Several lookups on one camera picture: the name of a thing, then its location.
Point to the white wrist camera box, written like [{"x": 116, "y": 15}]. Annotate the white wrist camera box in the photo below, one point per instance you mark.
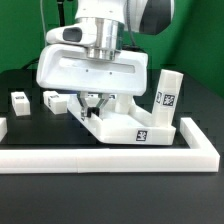
[{"x": 72, "y": 35}]

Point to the white block at left edge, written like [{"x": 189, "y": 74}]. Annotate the white block at left edge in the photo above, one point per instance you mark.
[{"x": 3, "y": 128}]

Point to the white L-shaped fence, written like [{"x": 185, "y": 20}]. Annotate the white L-shaped fence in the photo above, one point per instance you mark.
[{"x": 200, "y": 156}]

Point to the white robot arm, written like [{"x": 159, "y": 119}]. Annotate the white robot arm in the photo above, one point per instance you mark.
[{"x": 88, "y": 56}]

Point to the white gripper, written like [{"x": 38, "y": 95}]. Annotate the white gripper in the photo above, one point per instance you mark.
[{"x": 67, "y": 67}]

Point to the black pole with clamp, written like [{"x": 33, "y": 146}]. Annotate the black pole with clamp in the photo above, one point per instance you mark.
[{"x": 61, "y": 12}]

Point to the white desk tabletop tray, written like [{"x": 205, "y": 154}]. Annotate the white desk tabletop tray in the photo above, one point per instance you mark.
[{"x": 135, "y": 127}]

